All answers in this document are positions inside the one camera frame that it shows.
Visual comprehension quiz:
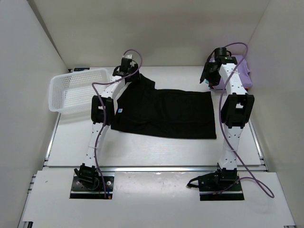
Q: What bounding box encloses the black t shirt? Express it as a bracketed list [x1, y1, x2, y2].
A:
[111, 76, 217, 139]

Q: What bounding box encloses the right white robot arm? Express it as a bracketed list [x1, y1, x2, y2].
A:
[200, 47, 255, 190]

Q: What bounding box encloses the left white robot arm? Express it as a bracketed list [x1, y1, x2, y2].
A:
[74, 54, 140, 190]

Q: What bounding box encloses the purple folded t shirt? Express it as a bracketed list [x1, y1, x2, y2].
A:
[214, 55, 253, 90]

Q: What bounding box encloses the small dark label plate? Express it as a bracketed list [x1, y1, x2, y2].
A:
[73, 67, 90, 72]

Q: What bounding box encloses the white plastic basket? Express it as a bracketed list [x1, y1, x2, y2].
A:
[48, 68, 111, 114]

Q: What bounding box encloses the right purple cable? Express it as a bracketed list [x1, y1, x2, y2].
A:
[218, 42, 276, 199]

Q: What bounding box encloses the purple cable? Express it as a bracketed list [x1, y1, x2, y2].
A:
[218, 42, 276, 199]
[91, 49, 143, 199]

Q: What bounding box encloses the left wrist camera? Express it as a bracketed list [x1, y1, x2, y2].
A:
[124, 54, 133, 61]

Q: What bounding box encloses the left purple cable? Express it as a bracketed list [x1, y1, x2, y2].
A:
[91, 49, 143, 199]

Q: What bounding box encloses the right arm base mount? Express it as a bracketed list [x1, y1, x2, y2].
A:
[186, 168, 245, 201]

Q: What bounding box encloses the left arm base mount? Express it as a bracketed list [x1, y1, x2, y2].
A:
[69, 174, 114, 200]

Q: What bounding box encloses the aluminium rail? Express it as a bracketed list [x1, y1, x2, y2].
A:
[43, 165, 267, 172]

